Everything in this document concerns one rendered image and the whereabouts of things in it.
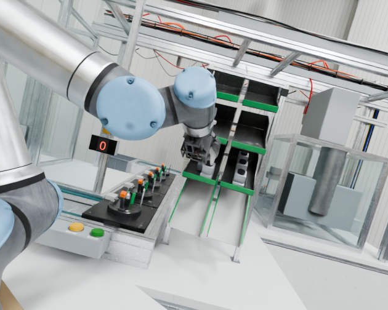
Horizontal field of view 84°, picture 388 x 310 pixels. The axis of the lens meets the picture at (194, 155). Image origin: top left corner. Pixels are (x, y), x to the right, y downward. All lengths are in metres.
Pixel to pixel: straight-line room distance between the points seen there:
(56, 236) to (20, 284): 0.14
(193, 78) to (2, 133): 0.35
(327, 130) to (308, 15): 4.33
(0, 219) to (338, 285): 1.83
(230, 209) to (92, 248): 0.53
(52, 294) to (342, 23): 5.73
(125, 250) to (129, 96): 0.65
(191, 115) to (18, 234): 0.35
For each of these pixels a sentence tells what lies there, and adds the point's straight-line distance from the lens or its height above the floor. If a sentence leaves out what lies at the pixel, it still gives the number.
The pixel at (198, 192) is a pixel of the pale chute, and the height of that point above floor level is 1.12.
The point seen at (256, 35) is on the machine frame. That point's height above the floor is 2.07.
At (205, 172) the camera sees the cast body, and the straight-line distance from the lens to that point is 0.82.
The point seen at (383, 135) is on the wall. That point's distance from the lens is 5.11.
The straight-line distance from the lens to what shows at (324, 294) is 1.91.
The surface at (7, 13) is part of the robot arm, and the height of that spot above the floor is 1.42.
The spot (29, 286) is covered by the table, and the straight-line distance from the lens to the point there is 0.78.
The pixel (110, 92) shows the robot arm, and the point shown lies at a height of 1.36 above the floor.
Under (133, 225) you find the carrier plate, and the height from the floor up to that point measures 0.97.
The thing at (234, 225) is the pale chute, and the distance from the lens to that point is 0.92.
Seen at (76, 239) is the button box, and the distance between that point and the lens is 0.80.
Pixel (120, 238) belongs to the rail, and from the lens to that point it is 0.83.
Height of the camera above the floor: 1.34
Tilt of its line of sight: 4 degrees down
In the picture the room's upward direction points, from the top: 15 degrees clockwise
